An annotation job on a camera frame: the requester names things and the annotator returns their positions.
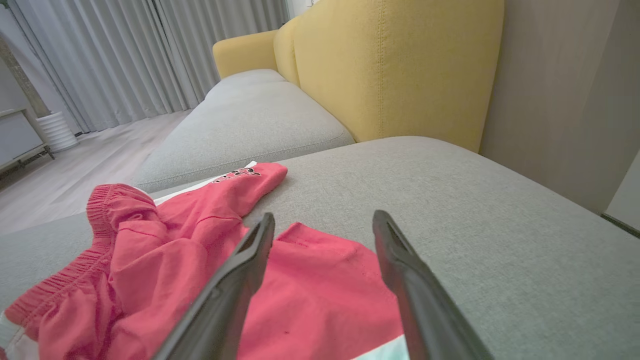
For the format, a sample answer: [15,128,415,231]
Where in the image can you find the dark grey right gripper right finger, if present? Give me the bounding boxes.
[372,210,496,360]

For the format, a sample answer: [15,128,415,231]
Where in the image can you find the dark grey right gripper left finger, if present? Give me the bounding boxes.
[152,212,276,360]

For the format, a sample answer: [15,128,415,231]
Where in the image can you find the red shorts with elastic waistband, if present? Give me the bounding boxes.
[0,161,411,360]

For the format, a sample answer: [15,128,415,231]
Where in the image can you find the long grey sofa seat cushion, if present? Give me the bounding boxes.
[132,69,357,194]

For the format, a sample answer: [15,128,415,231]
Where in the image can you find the yellow sofa backrest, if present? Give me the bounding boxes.
[273,0,506,154]

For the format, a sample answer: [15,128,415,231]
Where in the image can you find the white ribbed plant pot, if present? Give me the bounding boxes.
[37,111,80,153]

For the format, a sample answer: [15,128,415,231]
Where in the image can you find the white low cabinet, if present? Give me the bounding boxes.
[0,107,56,177]

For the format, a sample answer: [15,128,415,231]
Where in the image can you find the grey pleated curtain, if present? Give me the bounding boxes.
[0,0,292,134]

